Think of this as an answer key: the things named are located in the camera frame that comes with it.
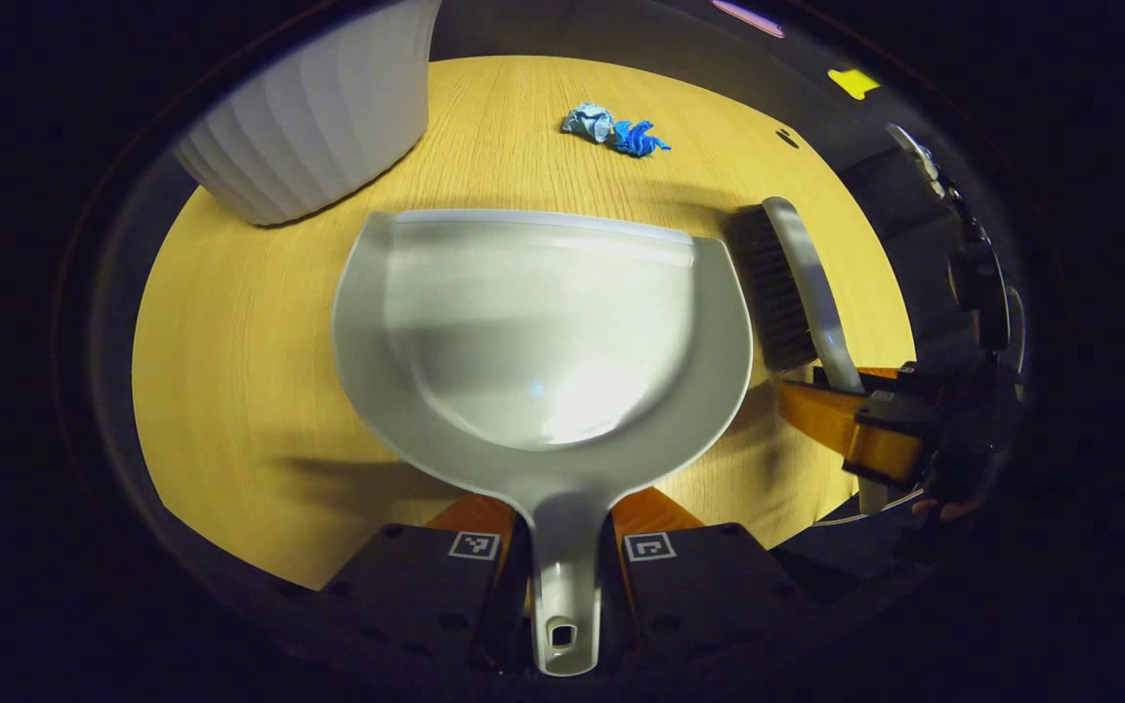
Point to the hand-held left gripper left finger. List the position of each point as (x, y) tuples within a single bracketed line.
[(416, 586)]

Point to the dark blue paper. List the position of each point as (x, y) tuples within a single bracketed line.
[(636, 139)]

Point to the white ribbed garbage bin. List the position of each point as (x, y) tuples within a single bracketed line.
[(318, 117)]

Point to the white plastic dustpan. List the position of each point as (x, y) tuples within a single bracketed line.
[(543, 332)]

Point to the small white broom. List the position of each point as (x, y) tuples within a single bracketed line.
[(802, 283)]

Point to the light blue paper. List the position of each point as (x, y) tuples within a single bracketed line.
[(589, 122)]

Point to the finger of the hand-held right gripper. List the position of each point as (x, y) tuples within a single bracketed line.
[(890, 415), (890, 379)]

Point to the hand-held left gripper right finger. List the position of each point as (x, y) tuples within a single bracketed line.
[(709, 586)]

